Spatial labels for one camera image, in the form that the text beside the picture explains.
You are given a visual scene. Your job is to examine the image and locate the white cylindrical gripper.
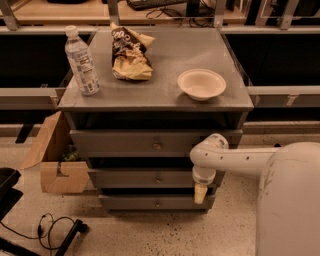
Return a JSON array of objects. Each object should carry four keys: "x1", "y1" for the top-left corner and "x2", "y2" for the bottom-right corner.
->
[{"x1": 192, "y1": 166, "x2": 216, "y2": 204}]

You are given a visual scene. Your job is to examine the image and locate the grey drawer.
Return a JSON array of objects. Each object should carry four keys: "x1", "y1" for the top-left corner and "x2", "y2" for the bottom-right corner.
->
[
  {"x1": 99, "y1": 195, "x2": 215, "y2": 211},
  {"x1": 87, "y1": 167, "x2": 227, "y2": 189},
  {"x1": 70, "y1": 129, "x2": 243, "y2": 158}
]

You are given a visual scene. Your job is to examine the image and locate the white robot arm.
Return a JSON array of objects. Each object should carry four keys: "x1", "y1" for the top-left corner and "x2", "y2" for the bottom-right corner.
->
[{"x1": 190, "y1": 133, "x2": 320, "y2": 256}]

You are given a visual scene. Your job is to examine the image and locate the grey bottom drawer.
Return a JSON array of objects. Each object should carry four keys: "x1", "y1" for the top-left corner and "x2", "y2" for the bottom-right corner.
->
[{"x1": 99, "y1": 195, "x2": 215, "y2": 211}]

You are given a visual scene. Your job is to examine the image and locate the grey drawer cabinet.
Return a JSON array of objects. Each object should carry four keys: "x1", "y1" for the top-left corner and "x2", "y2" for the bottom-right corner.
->
[{"x1": 59, "y1": 27, "x2": 253, "y2": 198}]

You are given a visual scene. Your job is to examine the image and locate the grey top drawer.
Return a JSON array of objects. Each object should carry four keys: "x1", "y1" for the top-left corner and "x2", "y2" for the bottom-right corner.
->
[{"x1": 70, "y1": 129, "x2": 243, "y2": 158}]

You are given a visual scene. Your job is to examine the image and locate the white paper bowl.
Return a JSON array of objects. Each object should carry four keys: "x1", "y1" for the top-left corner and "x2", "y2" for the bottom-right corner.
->
[{"x1": 177, "y1": 69, "x2": 226, "y2": 101}]

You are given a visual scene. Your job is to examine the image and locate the brown cardboard box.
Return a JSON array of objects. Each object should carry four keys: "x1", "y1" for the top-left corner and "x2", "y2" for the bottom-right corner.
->
[{"x1": 21, "y1": 111, "x2": 89, "y2": 194}]

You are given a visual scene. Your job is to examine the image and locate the yellow black chip bag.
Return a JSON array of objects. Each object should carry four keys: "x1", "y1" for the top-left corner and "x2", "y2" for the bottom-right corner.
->
[{"x1": 110, "y1": 23, "x2": 155, "y2": 81}]

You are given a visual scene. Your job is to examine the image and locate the clear plastic water bottle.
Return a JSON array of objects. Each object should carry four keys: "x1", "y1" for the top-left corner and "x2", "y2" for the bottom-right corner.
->
[{"x1": 65, "y1": 25, "x2": 100, "y2": 96}]

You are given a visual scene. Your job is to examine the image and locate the black bin left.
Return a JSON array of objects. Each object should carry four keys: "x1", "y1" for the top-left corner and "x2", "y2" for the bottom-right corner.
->
[{"x1": 0, "y1": 168, "x2": 23, "y2": 220}]

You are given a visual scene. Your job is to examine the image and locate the black keyboard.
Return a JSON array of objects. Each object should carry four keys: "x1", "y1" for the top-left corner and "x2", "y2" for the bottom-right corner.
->
[{"x1": 126, "y1": 0, "x2": 186, "y2": 11}]

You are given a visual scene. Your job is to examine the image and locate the black stand base left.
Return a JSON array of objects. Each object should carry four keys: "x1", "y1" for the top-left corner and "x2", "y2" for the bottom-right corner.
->
[{"x1": 0, "y1": 219, "x2": 89, "y2": 256}]

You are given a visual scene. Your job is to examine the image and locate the wooden desk in background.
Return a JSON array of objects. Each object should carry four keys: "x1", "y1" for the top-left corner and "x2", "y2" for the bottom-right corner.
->
[{"x1": 0, "y1": 0, "x2": 247, "y2": 30}]

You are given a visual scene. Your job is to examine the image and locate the black cable on floor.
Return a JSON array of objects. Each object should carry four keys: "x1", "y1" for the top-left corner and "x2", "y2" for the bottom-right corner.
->
[{"x1": 0, "y1": 212, "x2": 76, "y2": 251}]

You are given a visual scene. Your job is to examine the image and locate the black cables on desk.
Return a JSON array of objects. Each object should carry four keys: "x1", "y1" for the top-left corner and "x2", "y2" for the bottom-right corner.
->
[{"x1": 145, "y1": 6, "x2": 216, "y2": 29}]

